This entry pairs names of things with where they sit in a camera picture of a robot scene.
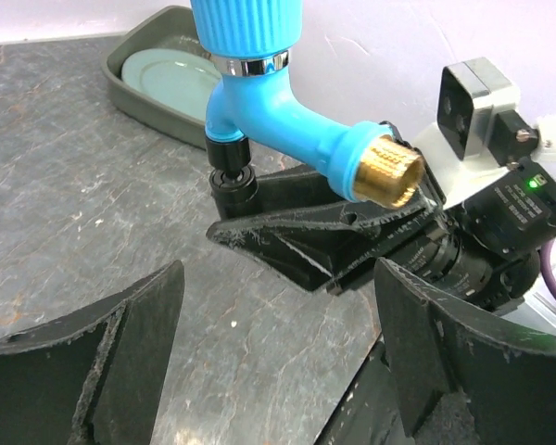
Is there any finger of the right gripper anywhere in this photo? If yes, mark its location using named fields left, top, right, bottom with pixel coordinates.
left=207, top=201, right=434, bottom=292
left=212, top=164, right=344, bottom=218

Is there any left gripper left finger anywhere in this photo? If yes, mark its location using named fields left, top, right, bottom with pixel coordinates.
left=0, top=261, right=184, bottom=444

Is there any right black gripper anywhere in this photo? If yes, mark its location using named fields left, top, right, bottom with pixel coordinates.
left=382, top=159, right=556, bottom=312

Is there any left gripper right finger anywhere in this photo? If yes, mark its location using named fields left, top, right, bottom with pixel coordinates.
left=317, top=259, right=556, bottom=444

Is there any black cylindrical adapter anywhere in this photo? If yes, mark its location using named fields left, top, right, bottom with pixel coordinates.
left=206, top=136, right=260, bottom=221

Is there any blue water faucet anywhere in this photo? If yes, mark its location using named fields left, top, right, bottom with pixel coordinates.
left=191, top=1, right=424, bottom=209

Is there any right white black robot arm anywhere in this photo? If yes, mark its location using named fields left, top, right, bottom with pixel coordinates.
left=207, top=116, right=556, bottom=335

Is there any teal round plate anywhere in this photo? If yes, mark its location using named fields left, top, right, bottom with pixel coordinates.
left=121, top=48, right=221, bottom=121

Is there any dark green rectangular tray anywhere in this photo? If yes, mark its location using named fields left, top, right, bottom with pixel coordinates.
left=101, top=6, right=211, bottom=149

